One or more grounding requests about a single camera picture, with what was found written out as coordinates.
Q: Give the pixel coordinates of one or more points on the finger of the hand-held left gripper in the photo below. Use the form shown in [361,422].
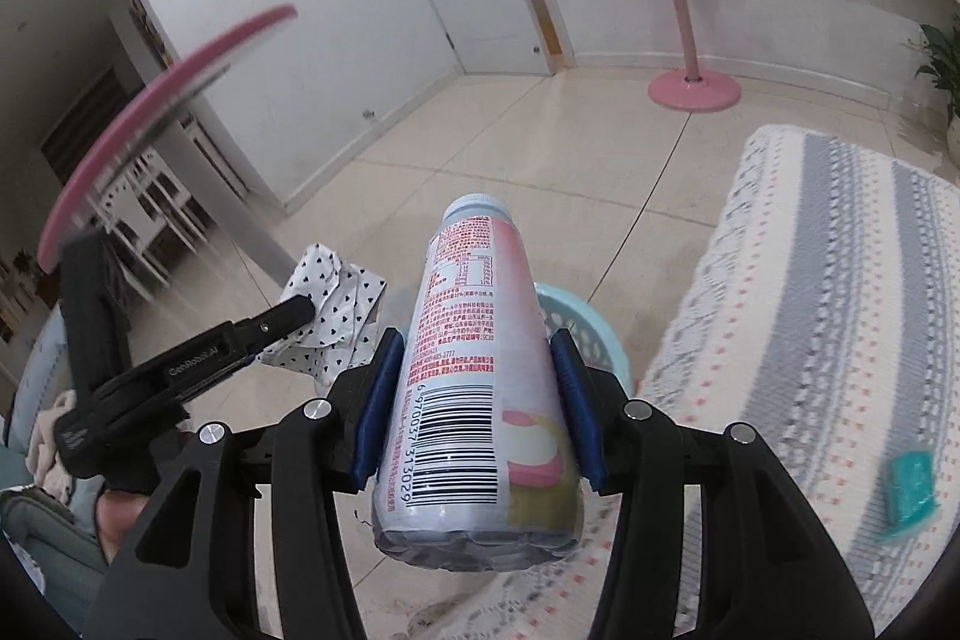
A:
[247,341]

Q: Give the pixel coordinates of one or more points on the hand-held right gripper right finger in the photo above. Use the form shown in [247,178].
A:
[581,415]

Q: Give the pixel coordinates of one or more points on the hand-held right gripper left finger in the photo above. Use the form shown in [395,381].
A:
[375,415]

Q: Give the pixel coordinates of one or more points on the light blue plastic basket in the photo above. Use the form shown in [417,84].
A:
[609,356]

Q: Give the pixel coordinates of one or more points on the white polka-dot paper bag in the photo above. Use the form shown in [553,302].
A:
[337,310]

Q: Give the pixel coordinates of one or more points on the pink labelled plastic bottle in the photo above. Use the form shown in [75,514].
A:
[472,385]

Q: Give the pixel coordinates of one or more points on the person's left hand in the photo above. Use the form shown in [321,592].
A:
[124,524]

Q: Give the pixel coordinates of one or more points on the beige cloth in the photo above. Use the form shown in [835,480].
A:
[49,445]

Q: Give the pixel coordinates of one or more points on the white chair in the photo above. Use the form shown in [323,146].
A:
[165,197]

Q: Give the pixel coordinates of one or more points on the grey blue cloth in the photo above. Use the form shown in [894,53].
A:
[45,550]

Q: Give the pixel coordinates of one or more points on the pink round table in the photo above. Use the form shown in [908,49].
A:
[150,108]

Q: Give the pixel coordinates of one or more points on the striped grey white tablecloth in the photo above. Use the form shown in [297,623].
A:
[825,310]

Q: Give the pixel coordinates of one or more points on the teal plastic packet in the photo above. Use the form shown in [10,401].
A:
[909,494]

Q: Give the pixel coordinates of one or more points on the potted green plant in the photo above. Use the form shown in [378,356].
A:
[943,70]

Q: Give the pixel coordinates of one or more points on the dark wall picture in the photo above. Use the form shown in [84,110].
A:
[150,25]

